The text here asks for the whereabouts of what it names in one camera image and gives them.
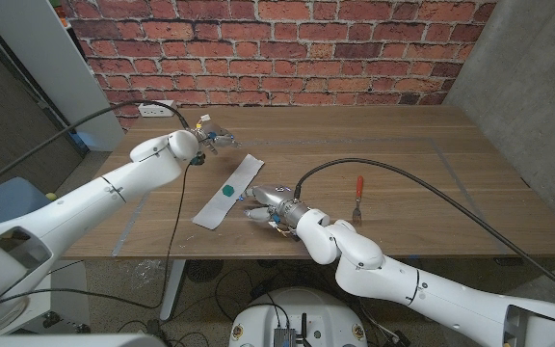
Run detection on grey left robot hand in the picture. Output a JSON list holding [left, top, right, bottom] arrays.
[[191, 114, 241, 166]]

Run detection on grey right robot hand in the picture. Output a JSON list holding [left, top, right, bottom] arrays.
[[241, 184, 310, 237]]

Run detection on white power strip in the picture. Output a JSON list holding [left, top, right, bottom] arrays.
[[137, 99, 178, 119]]

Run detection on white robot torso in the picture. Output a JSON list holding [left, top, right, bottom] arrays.
[[228, 287, 369, 347]]

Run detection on grey tape strip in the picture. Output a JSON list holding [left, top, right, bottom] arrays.
[[431, 139, 508, 255], [112, 192, 151, 256]]

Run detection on red brick printed backdrop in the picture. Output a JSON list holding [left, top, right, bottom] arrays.
[[60, 0, 498, 130]]

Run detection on white table leg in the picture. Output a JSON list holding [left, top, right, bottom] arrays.
[[160, 258, 187, 322]]

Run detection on white upright panel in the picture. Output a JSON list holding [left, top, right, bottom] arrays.
[[0, 0, 125, 153]]

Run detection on red handled metal fork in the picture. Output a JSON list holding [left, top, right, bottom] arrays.
[[352, 174, 365, 227]]

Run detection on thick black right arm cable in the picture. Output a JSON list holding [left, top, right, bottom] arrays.
[[294, 157, 555, 305]]

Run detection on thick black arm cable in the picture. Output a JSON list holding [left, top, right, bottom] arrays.
[[294, 157, 555, 305], [0, 99, 191, 199]]

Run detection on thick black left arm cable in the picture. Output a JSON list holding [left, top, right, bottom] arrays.
[[0, 99, 191, 199]]

